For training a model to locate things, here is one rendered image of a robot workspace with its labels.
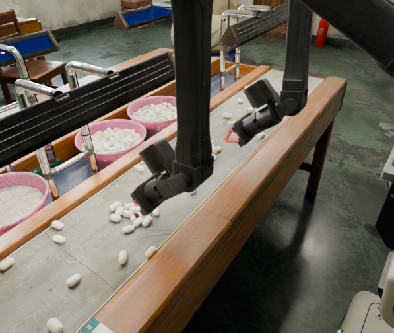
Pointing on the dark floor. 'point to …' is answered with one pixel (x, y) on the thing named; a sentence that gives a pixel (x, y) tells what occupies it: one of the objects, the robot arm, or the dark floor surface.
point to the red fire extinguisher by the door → (322, 34)
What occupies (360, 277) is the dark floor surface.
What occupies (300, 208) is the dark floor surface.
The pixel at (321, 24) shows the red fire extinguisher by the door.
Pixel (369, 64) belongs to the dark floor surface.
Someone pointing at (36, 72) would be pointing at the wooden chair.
